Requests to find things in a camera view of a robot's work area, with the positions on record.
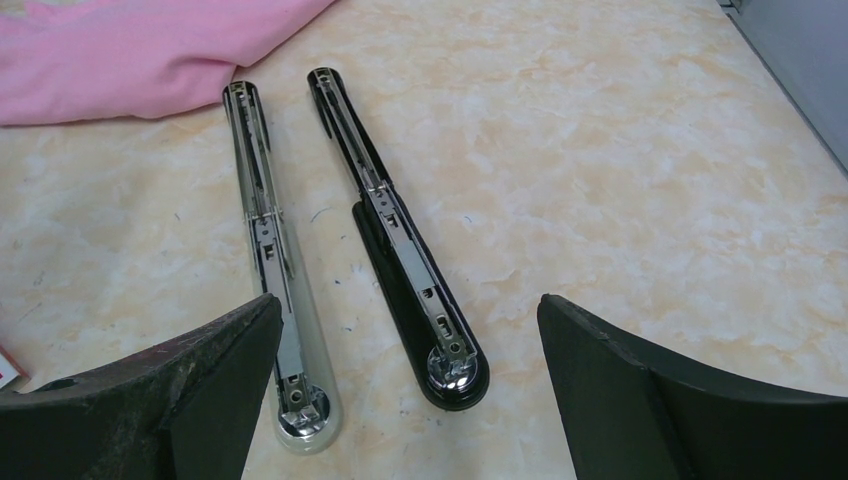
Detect aluminium frame rail right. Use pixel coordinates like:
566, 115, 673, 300
718, 0, 847, 168

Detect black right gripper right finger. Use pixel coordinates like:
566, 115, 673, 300
537, 294, 847, 479

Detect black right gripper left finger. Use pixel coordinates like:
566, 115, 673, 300
1, 294, 283, 479

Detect pink cloth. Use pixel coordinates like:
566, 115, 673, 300
1, 1, 330, 126

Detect beige and black stapler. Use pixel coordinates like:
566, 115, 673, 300
222, 81, 343, 455

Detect red white staple box sleeve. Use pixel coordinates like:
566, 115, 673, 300
0, 347, 31, 391

